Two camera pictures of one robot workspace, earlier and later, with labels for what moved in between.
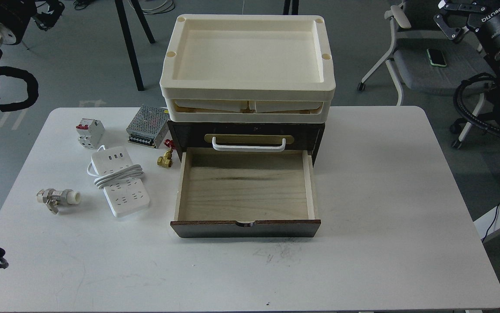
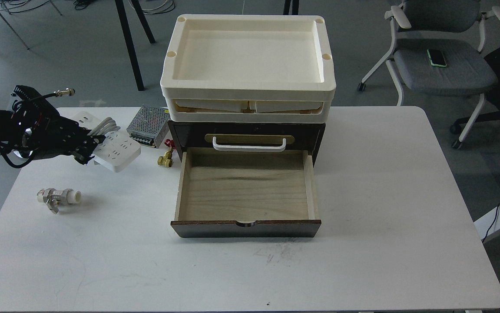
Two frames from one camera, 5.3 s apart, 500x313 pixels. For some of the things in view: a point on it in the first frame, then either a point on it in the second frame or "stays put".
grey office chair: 466,72 stays put
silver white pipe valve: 54,198 stays put
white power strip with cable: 117,173 -> 117,151
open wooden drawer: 244,194 stays put
